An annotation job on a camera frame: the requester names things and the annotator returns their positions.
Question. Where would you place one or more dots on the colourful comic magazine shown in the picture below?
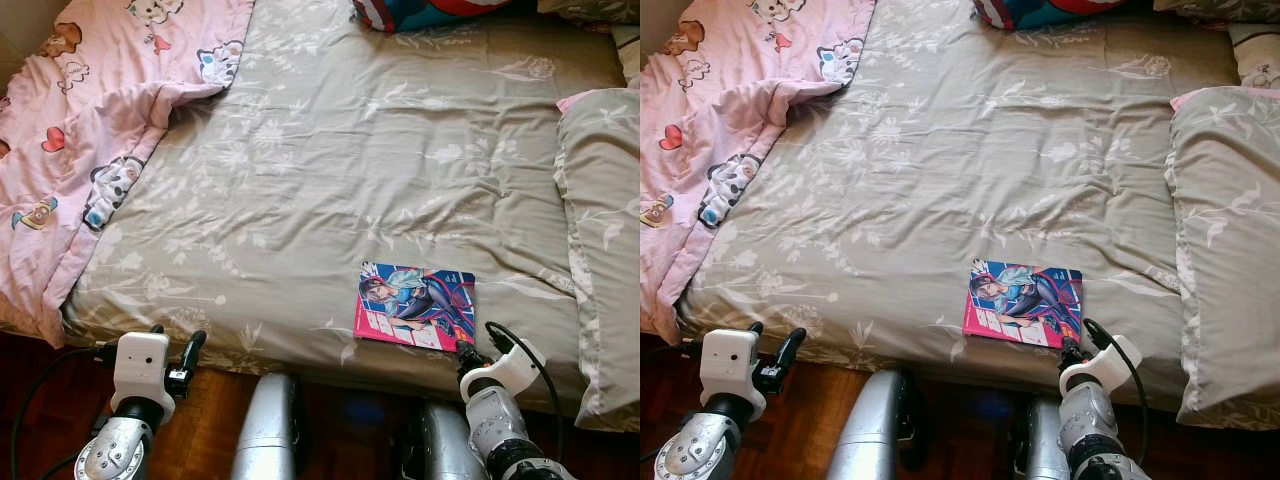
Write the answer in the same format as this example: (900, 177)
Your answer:
(410, 305)
(1020, 300)

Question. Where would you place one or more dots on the pink cartoon bear duvet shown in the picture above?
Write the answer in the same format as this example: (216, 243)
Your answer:
(90, 120)
(720, 120)

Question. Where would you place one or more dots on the silver left leg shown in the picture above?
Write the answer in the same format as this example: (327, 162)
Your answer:
(265, 430)
(865, 430)

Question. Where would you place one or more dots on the silver leg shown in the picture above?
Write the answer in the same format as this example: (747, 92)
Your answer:
(865, 430)
(440, 450)
(1040, 450)
(265, 430)

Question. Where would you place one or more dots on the silver right leg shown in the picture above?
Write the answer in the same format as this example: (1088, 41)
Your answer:
(440, 450)
(1040, 450)

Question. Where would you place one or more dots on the folded beige floral blanket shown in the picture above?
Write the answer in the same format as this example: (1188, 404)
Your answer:
(1230, 250)
(605, 250)

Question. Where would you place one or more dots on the stars and stripes bolster pillow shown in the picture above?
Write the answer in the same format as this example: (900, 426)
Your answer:
(430, 15)
(1050, 14)

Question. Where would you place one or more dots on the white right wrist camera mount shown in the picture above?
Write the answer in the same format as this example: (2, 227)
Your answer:
(1115, 365)
(520, 372)

